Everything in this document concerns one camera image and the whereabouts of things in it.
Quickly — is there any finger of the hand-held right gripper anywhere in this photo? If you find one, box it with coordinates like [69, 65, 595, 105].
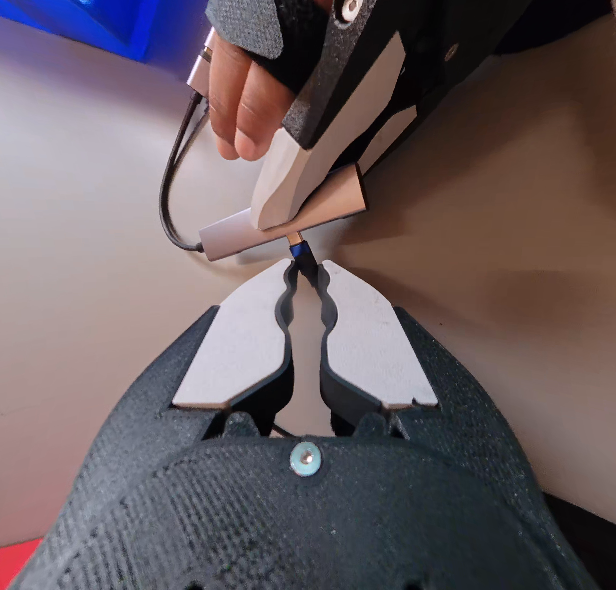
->
[250, 31, 408, 232]
[358, 105, 418, 174]

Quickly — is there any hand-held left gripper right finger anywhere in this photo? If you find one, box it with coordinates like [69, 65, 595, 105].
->
[320, 259, 439, 412]

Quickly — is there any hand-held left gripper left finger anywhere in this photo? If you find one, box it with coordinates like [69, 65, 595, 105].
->
[172, 259, 295, 411]

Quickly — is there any blue plastic bin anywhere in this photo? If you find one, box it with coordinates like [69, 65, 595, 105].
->
[0, 0, 215, 63]

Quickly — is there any person's right hand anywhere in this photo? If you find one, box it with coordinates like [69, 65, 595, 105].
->
[208, 34, 297, 162]

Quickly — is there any short black hub cable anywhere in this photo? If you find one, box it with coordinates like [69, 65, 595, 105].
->
[159, 27, 217, 254]

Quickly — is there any black cable with blue-collared plug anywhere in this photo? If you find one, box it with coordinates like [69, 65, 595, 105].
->
[269, 232, 321, 438]

